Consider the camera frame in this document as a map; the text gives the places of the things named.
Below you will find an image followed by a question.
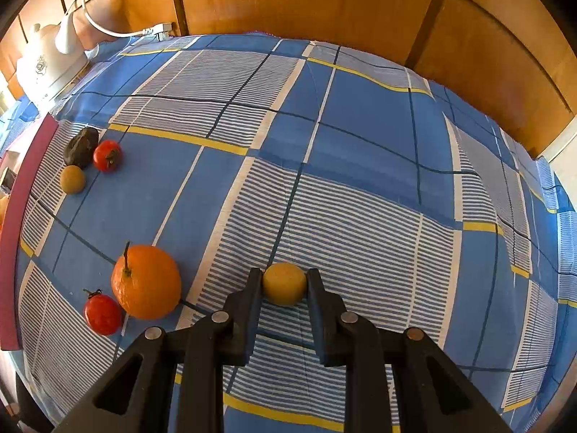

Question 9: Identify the dark brown wrinkled fruit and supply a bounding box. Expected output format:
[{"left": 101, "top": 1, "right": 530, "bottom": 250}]
[{"left": 63, "top": 127, "right": 100, "bottom": 167}]

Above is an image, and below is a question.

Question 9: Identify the orange with stem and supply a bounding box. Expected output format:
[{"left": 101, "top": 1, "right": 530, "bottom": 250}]
[{"left": 111, "top": 241, "right": 182, "bottom": 320}]

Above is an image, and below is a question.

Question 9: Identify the small yellow-green round fruit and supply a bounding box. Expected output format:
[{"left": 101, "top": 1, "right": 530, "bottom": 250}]
[
  {"left": 60, "top": 165, "right": 86, "bottom": 194},
  {"left": 263, "top": 262, "right": 308, "bottom": 306}
]

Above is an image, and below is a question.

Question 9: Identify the wooden panelled wardrobe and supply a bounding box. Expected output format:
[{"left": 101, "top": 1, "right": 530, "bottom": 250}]
[{"left": 0, "top": 0, "right": 577, "bottom": 158}]

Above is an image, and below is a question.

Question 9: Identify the white ceramic electric kettle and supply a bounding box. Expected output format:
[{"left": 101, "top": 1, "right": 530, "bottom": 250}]
[{"left": 16, "top": 11, "right": 91, "bottom": 104}]

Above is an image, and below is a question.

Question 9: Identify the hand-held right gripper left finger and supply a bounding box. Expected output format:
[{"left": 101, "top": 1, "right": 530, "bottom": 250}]
[{"left": 54, "top": 267, "right": 264, "bottom": 433}]

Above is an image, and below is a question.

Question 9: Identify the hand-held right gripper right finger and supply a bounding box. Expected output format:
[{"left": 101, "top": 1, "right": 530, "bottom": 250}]
[{"left": 305, "top": 268, "right": 512, "bottom": 433}]

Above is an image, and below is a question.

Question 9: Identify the white tray with pink rim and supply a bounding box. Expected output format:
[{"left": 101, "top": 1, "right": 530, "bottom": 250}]
[{"left": 0, "top": 115, "right": 59, "bottom": 351}]

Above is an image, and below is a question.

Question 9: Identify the red cherry tomato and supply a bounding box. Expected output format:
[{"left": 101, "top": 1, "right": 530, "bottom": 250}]
[
  {"left": 84, "top": 289, "right": 123, "bottom": 336},
  {"left": 93, "top": 140, "right": 123, "bottom": 172}
]

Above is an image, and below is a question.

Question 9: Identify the white kettle power cable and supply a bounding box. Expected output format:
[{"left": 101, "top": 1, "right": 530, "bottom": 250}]
[{"left": 67, "top": 0, "right": 158, "bottom": 37}]

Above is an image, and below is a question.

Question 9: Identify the white power plug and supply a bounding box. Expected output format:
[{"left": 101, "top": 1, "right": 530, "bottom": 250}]
[{"left": 143, "top": 22, "right": 174, "bottom": 40}]

